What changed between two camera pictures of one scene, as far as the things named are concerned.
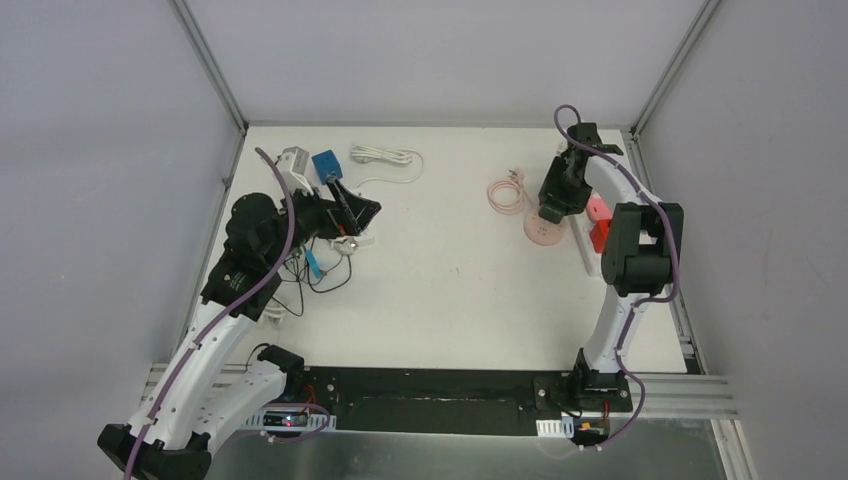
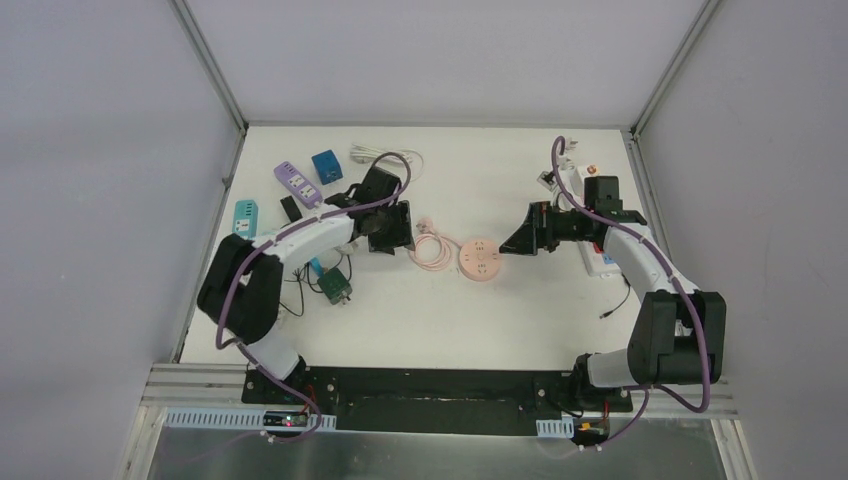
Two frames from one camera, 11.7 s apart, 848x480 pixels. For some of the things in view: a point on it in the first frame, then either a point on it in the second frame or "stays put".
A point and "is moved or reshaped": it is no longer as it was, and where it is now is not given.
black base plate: (455, 400) stays put
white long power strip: (580, 227) stays put
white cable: (364, 154) stays put
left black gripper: (337, 216) → (398, 226)
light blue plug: (313, 263) stays put
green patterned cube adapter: (551, 214) is moved or reshaped
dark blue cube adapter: (326, 164) stays put
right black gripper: (574, 202) → (536, 232)
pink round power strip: (544, 231) is moved or reshaped
